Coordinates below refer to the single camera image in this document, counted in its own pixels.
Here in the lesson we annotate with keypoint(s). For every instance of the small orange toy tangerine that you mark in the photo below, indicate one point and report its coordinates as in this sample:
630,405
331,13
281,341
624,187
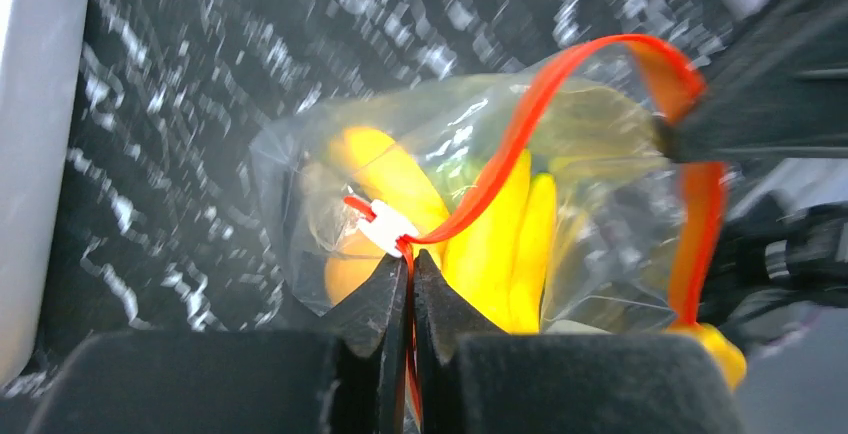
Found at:
350,266

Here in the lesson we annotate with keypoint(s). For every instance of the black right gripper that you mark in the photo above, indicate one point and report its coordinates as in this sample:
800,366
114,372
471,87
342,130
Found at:
778,90

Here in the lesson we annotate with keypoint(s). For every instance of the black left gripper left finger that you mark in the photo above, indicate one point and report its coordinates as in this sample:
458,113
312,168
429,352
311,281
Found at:
342,372

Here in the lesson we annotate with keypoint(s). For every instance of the white plastic bin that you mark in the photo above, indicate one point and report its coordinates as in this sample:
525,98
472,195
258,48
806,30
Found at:
41,42

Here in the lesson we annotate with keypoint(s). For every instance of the yellow toy banana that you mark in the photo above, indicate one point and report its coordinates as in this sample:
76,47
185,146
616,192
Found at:
499,263

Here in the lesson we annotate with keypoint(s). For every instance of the clear zip bag orange zipper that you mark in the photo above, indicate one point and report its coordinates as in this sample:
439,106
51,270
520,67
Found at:
635,231

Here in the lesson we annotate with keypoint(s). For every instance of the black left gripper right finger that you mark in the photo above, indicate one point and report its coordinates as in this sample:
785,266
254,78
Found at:
475,378

